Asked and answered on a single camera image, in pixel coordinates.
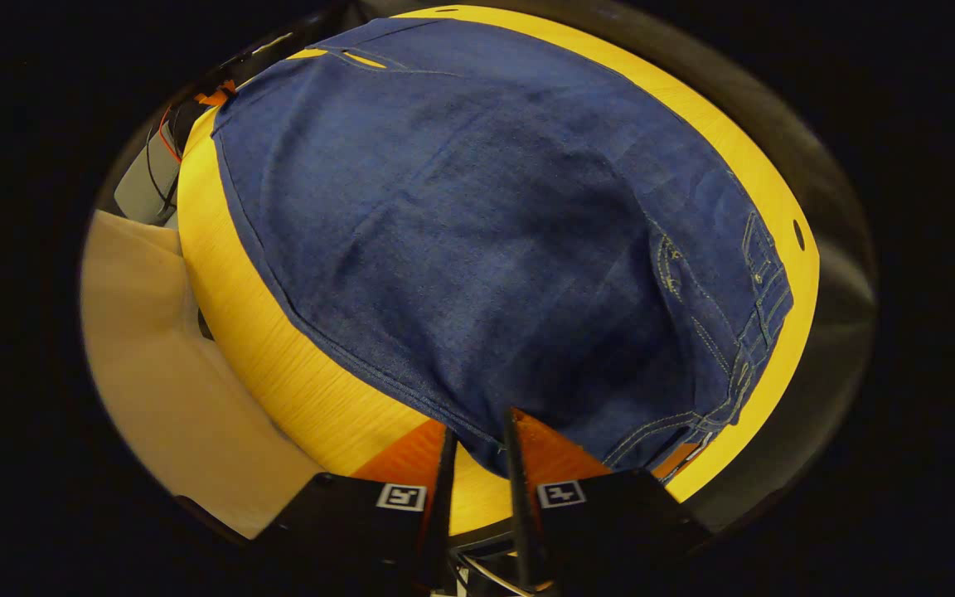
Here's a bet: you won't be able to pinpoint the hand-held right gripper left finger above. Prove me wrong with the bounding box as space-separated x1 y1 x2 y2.
250 419 459 597

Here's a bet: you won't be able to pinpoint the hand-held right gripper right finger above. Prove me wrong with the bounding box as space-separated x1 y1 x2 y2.
502 406 715 594

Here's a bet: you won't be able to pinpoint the blue jeans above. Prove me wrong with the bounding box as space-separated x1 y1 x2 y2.
212 18 795 482

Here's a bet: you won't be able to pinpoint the person's beige clothing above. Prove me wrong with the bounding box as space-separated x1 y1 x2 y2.
80 210 325 540

